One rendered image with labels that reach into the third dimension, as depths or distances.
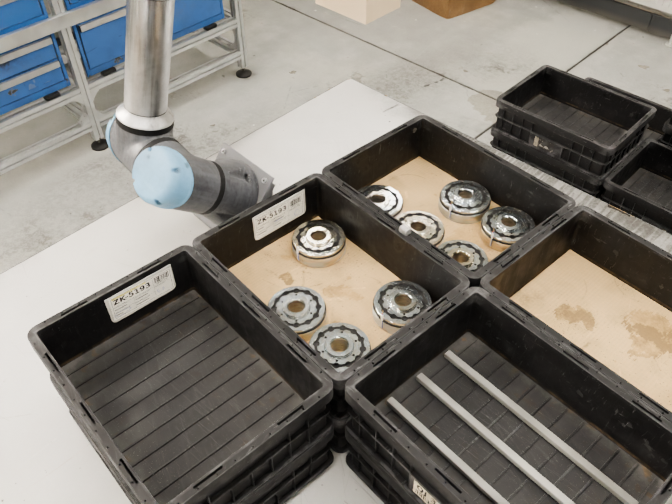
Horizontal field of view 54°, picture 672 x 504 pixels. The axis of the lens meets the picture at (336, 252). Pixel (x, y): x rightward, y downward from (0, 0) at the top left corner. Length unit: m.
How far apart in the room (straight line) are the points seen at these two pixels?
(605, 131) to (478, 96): 1.12
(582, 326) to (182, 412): 0.69
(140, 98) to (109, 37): 1.62
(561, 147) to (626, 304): 0.94
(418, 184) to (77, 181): 1.83
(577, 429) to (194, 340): 0.64
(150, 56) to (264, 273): 0.46
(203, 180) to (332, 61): 2.29
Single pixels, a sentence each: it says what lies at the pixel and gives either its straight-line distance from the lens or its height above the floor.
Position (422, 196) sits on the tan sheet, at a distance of 1.42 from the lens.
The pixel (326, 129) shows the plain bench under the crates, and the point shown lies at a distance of 1.83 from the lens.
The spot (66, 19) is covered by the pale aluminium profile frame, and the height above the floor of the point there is 0.60.
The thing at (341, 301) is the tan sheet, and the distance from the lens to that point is 1.20.
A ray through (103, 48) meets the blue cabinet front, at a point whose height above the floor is 0.41.
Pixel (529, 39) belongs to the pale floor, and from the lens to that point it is 3.91.
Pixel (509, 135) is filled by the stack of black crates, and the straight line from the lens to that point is 2.24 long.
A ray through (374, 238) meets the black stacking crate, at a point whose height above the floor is 0.88.
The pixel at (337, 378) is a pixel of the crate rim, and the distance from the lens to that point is 0.98.
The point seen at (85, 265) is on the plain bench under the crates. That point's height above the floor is 0.70.
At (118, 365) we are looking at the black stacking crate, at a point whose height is 0.83.
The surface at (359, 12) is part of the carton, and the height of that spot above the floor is 1.07.
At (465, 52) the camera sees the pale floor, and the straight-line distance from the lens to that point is 3.71.
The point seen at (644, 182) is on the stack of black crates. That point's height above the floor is 0.38.
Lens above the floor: 1.74
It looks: 45 degrees down
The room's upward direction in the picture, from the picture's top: 1 degrees counter-clockwise
